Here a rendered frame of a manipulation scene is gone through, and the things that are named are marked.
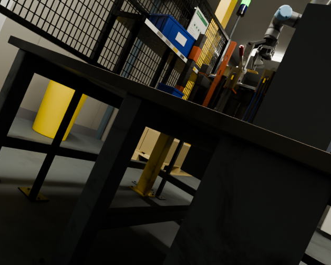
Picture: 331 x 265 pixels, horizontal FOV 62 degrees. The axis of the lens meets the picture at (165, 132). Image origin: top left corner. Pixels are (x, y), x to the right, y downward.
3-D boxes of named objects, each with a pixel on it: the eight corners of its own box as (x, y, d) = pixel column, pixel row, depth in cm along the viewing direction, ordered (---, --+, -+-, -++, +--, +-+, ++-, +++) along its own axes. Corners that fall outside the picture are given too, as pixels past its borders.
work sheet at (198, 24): (192, 60, 210) (209, 23, 209) (179, 47, 191) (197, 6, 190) (190, 60, 211) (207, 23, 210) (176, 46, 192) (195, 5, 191)
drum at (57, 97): (54, 131, 330) (77, 79, 329) (75, 145, 306) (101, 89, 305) (20, 122, 294) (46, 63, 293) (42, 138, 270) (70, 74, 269)
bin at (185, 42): (190, 62, 170) (199, 42, 169) (159, 36, 147) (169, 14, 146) (172, 58, 180) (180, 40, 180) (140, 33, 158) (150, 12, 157)
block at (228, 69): (206, 127, 158) (233, 69, 157) (204, 125, 155) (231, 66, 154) (200, 125, 160) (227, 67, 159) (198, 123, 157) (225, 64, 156)
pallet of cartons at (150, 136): (155, 156, 521) (165, 133, 520) (198, 180, 467) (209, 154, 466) (103, 143, 403) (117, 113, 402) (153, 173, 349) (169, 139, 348)
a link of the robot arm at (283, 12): (301, 9, 145) (295, 18, 156) (281, 1, 146) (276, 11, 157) (295, 22, 145) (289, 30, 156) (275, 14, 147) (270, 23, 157)
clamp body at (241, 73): (218, 133, 151) (246, 73, 151) (213, 129, 143) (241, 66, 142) (208, 129, 155) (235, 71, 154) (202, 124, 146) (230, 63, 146)
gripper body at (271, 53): (268, 56, 156) (277, 37, 156) (254, 52, 161) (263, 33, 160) (270, 62, 163) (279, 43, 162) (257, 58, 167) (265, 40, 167)
